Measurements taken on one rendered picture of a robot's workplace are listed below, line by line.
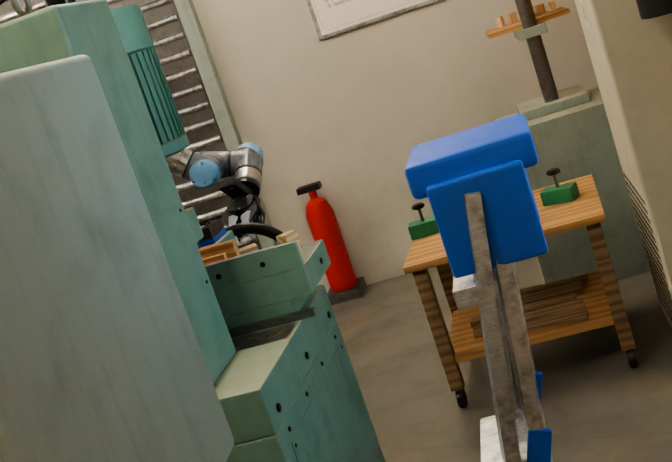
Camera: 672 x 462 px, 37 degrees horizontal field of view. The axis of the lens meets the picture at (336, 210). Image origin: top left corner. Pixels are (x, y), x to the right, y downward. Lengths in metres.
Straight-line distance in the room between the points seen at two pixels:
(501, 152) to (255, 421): 0.78
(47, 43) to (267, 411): 0.72
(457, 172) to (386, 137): 3.81
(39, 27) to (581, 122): 2.71
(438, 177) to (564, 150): 2.87
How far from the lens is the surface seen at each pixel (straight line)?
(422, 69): 5.00
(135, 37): 2.09
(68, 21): 1.77
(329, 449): 2.06
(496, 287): 1.29
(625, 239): 4.21
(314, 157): 5.11
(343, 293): 5.07
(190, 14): 5.09
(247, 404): 1.80
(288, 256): 2.08
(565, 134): 4.09
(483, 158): 1.24
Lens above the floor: 1.37
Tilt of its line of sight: 11 degrees down
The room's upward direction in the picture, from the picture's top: 19 degrees counter-clockwise
